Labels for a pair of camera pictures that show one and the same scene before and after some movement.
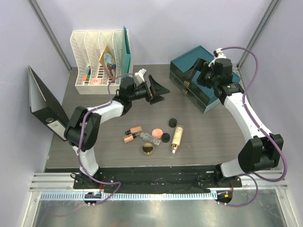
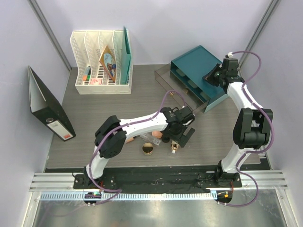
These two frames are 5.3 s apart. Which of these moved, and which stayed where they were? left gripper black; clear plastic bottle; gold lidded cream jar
Moved: left gripper black
Stayed: clear plastic bottle; gold lidded cream jar
